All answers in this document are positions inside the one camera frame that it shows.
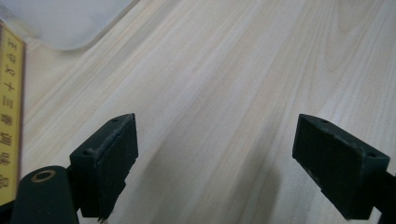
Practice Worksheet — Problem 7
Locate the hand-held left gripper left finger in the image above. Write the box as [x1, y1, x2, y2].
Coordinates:
[68, 112, 139, 222]

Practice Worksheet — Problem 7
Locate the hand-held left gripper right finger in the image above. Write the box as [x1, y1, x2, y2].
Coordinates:
[291, 113, 391, 221]

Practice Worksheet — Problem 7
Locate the narrow yellow box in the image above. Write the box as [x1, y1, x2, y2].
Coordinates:
[0, 22, 27, 206]

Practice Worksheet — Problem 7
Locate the clear plastic container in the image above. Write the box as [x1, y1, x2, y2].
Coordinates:
[0, 0, 141, 51]

